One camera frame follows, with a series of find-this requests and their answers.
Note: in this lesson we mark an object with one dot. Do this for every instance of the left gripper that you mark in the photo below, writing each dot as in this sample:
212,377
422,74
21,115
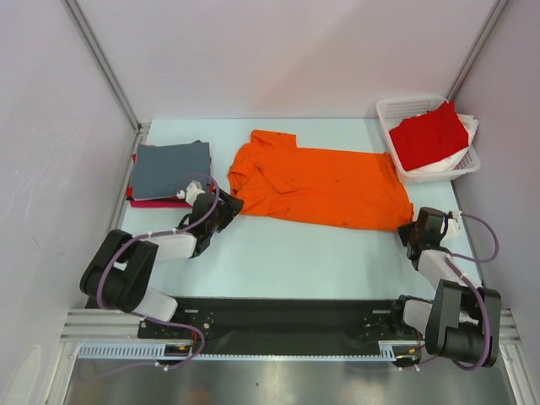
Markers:
230,207

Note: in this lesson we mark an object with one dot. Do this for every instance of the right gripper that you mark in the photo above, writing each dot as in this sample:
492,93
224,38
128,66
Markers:
410,234

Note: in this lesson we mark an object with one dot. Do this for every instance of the orange t-shirt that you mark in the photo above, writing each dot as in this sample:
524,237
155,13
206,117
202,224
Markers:
276,178

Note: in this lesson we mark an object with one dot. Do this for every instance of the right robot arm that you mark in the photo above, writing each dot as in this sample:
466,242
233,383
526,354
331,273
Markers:
462,322

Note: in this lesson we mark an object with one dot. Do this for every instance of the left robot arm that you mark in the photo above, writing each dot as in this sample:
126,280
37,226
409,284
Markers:
118,276

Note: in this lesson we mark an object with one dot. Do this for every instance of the magenta folded t-shirt in stack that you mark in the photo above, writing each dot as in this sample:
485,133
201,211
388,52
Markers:
159,203

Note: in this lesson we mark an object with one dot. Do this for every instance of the grey folded t-shirt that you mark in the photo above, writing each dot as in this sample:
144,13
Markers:
161,171

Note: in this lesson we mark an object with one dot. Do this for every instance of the red t-shirt in basket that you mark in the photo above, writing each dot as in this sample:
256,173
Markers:
423,139

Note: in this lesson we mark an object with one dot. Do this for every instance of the white plastic basket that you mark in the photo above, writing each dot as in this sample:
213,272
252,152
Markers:
391,112

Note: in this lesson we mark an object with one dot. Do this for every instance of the white cloth in basket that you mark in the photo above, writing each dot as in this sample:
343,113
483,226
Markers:
454,161

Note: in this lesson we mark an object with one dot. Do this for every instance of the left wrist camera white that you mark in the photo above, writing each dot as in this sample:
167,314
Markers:
191,193

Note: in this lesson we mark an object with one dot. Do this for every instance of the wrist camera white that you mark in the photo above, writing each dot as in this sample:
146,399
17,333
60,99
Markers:
451,225
191,193

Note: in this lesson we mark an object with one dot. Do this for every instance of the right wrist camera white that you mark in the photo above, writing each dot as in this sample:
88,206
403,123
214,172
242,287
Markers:
451,225

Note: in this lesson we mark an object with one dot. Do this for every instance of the white cable duct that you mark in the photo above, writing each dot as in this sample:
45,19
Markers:
382,351

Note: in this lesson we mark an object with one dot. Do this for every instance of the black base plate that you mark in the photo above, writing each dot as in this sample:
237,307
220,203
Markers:
274,323

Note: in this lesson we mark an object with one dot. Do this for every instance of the aluminium frame rail front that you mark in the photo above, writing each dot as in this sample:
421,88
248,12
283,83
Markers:
93,325

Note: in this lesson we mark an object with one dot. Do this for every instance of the left aluminium corner post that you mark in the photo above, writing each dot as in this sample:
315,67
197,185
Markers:
91,41

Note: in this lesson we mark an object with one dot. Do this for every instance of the aluminium corner post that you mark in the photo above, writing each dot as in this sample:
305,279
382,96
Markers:
488,28
91,41

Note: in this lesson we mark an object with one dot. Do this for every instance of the right aluminium corner post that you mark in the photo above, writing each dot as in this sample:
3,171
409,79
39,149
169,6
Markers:
488,28

